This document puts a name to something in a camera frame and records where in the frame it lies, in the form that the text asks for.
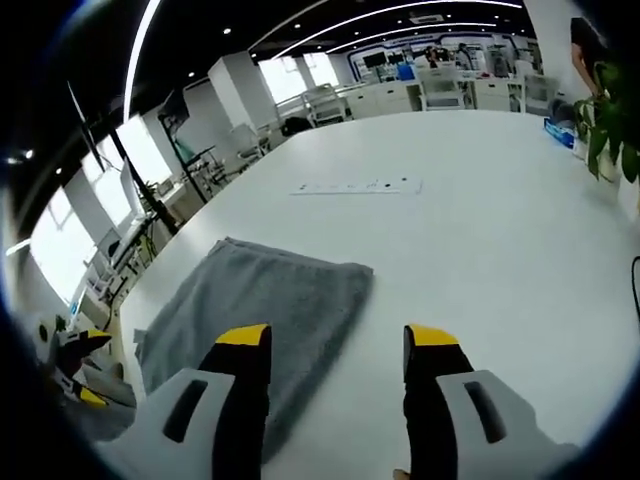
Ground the black frame rack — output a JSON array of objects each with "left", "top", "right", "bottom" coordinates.
[{"left": 158, "top": 110, "right": 224, "bottom": 204}]

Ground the grey towel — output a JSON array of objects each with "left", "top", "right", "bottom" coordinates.
[{"left": 133, "top": 236, "right": 376, "bottom": 464}]

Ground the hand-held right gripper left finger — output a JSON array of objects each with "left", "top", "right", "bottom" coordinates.
[{"left": 119, "top": 323, "right": 274, "bottom": 480}]

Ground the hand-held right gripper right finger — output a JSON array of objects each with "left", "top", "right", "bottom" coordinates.
[{"left": 402, "top": 323, "right": 581, "bottom": 480}]

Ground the black bag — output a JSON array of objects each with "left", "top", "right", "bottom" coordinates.
[{"left": 281, "top": 116, "right": 312, "bottom": 137}]

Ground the white socket panel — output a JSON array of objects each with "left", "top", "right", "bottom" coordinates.
[{"left": 289, "top": 175, "right": 424, "bottom": 197}]

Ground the blue box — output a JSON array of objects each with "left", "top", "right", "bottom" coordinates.
[{"left": 543, "top": 117, "right": 582, "bottom": 150}]

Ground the green potted plant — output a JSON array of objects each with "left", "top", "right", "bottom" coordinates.
[{"left": 572, "top": 61, "right": 640, "bottom": 182}]

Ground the white table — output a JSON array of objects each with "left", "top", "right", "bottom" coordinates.
[{"left": 94, "top": 108, "right": 640, "bottom": 480}]

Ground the white mesh chair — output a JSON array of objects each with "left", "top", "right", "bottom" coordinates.
[
  {"left": 421, "top": 67, "right": 475, "bottom": 112},
  {"left": 521, "top": 74, "right": 552, "bottom": 115},
  {"left": 303, "top": 90, "right": 332, "bottom": 127},
  {"left": 319, "top": 83, "right": 352, "bottom": 123}
]

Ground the black tripod stand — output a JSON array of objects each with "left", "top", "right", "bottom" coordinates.
[{"left": 66, "top": 81, "right": 182, "bottom": 237}]

